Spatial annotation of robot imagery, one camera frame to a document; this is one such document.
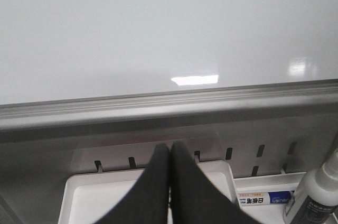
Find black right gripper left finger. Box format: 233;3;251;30
96;144;170;223

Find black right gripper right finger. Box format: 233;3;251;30
170;142;258;223

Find white plastic tray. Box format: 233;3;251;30
58;160;238;223
233;171;338;224

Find blue white marker box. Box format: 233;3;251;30
238;191;294;207

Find white spray bottle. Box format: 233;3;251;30
284;150;337;223

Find white whiteboard with grey frame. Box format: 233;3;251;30
1;0;337;143

